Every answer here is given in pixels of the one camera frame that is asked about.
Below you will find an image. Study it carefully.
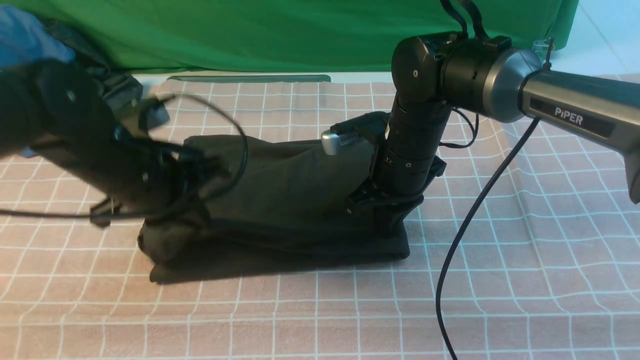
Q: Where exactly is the pink checkered tablecloth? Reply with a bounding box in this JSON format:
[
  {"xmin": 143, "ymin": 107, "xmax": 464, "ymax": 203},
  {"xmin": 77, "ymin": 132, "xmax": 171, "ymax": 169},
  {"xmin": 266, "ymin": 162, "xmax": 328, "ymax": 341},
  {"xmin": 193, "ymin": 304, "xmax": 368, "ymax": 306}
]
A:
[{"xmin": 0, "ymin": 73, "xmax": 640, "ymax": 360}]

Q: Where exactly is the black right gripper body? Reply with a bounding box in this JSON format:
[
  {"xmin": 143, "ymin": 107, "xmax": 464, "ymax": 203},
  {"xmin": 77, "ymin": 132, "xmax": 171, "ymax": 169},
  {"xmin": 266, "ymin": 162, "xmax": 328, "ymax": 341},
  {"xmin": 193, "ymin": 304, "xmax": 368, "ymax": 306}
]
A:
[{"xmin": 346, "ymin": 150, "xmax": 447, "ymax": 236}]

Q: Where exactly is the dark gray long-sleeved shirt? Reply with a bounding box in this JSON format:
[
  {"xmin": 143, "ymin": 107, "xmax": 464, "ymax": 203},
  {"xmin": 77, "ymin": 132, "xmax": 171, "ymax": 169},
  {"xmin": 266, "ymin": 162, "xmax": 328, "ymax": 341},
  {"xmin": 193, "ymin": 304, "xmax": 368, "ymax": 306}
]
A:
[{"xmin": 138, "ymin": 137, "xmax": 410, "ymax": 285}]

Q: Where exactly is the metal binder clip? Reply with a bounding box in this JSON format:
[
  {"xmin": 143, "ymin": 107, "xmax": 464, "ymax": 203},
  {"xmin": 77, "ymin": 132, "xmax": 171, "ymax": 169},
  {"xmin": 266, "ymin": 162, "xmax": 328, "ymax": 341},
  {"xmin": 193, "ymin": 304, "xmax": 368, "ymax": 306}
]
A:
[{"xmin": 531, "ymin": 38, "xmax": 555, "ymax": 58}]

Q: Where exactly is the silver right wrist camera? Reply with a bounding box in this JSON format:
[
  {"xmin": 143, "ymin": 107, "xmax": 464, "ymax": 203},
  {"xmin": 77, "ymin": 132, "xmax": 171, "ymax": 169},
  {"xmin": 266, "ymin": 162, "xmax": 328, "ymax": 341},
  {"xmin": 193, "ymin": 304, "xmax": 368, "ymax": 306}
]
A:
[{"xmin": 320, "ymin": 111, "xmax": 390, "ymax": 156}]

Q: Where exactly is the dark gray crumpled garment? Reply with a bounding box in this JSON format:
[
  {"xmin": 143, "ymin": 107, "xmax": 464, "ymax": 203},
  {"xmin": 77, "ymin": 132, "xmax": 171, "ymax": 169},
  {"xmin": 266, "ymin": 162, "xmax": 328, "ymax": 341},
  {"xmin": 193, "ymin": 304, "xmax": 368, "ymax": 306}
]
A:
[{"xmin": 41, "ymin": 18, "xmax": 143, "ymax": 111}]

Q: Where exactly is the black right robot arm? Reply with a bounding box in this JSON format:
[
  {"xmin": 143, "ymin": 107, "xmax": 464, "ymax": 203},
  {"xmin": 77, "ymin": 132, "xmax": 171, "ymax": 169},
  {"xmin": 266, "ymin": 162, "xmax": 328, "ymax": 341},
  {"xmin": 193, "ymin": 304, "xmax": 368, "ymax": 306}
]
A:
[{"xmin": 347, "ymin": 32, "xmax": 640, "ymax": 233}]

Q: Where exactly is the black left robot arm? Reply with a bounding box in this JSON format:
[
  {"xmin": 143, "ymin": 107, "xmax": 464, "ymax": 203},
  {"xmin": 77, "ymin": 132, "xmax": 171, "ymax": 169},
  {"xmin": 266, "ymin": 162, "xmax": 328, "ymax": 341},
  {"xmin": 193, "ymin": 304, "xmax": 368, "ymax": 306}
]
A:
[{"xmin": 1, "ymin": 60, "xmax": 248, "ymax": 228}]

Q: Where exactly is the green backdrop cloth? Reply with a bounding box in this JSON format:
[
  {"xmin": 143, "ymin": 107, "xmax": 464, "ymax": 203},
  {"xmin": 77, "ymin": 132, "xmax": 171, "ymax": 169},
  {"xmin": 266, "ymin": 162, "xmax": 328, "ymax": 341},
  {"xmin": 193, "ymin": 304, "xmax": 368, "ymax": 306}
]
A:
[{"xmin": 1, "ymin": 0, "xmax": 578, "ymax": 73}]

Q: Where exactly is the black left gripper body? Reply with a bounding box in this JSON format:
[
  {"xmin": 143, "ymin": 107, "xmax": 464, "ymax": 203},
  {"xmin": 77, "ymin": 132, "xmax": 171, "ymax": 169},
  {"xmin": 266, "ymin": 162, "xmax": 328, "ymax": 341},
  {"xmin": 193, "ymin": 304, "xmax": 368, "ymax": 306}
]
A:
[{"xmin": 89, "ymin": 140, "xmax": 233, "ymax": 228}]

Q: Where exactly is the blue crumpled garment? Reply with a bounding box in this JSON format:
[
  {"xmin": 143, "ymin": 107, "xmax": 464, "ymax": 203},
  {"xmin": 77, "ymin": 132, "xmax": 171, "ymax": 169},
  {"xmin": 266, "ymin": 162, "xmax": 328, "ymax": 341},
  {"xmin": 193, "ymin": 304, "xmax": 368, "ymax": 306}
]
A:
[{"xmin": 1, "ymin": 4, "xmax": 78, "ymax": 158}]

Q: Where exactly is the black left camera cable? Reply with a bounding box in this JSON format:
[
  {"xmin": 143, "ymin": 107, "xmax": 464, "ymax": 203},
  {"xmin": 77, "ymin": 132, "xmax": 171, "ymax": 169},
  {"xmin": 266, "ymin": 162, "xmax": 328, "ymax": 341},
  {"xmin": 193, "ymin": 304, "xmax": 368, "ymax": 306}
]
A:
[{"xmin": 0, "ymin": 92, "xmax": 249, "ymax": 223}]

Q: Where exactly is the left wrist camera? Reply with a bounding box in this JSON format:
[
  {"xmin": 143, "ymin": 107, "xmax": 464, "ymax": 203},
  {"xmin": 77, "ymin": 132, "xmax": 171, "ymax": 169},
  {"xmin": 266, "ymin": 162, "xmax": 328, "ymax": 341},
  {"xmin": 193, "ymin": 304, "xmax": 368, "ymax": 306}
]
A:
[{"xmin": 102, "ymin": 74, "xmax": 170, "ymax": 132}]

